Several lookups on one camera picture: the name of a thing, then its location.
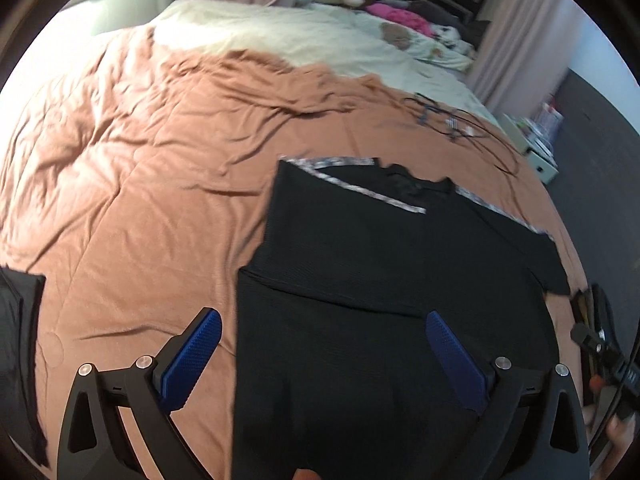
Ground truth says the black cable bundle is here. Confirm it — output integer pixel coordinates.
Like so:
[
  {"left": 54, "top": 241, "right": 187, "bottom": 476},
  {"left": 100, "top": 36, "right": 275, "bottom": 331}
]
[{"left": 400, "top": 92, "right": 521, "bottom": 176}]

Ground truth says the bear printed quilt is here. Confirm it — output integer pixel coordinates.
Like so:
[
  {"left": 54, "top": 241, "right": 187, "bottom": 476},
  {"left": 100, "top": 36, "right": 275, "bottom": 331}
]
[{"left": 350, "top": 10, "right": 476, "bottom": 72}]

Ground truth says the black shirt with patterned trim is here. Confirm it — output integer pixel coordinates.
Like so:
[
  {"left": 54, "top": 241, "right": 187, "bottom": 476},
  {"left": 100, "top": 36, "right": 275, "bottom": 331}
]
[{"left": 231, "top": 156, "right": 573, "bottom": 480}]

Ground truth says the grey pillow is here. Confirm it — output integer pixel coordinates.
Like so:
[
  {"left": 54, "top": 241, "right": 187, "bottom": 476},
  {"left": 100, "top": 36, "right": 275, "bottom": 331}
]
[{"left": 410, "top": 0, "right": 463, "bottom": 28}]

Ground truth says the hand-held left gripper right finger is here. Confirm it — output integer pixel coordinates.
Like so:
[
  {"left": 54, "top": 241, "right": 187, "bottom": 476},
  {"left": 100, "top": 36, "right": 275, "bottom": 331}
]
[{"left": 425, "top": 309, "right": 592, "bottom": 480}]

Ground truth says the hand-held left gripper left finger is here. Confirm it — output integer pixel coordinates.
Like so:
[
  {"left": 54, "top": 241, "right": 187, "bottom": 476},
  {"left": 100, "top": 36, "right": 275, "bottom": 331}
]
[{"left": 56, "top": 306, "right": 223, "bottom": 480}]

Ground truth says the person's right hand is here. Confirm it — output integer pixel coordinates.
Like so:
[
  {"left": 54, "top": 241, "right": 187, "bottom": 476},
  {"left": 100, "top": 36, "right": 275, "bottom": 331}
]
[{"left": 591, "top": 416, "right": 638, "bottom": 480}]

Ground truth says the brown blanket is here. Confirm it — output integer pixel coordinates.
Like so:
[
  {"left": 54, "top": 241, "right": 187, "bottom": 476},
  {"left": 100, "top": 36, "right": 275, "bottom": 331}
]
[{"left": 0, "top": 27, "right": 593, "bottom": 480}]

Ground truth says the white nightstand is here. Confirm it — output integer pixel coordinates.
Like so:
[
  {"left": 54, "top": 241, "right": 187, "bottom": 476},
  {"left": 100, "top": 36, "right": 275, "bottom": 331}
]
[{"left": 500, "top": 102, "right": 566, "bottom": 183}]

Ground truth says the cream quilt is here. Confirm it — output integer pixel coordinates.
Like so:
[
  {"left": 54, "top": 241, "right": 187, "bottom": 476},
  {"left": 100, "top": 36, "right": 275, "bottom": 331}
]
[{"left": 150, "top": 0, "right": 501, "bottom": 121}]

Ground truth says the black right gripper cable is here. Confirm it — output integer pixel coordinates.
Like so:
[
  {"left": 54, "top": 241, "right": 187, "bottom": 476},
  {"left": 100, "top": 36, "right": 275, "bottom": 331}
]
[{"left": 585, "top": 330, "right": 640, "bottom": 461}]

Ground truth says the black folded cloth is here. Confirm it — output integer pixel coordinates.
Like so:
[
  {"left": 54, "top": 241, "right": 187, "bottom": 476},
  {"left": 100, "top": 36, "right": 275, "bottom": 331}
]
[{"left": 0, "top": 266, "right": 48, "bottom": 468}]

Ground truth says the pink cloth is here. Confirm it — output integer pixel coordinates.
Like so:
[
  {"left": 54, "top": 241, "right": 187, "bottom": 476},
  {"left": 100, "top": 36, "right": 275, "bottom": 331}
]
[{"left": 367, "top": 2, "right": 436, "bottom": 36}]

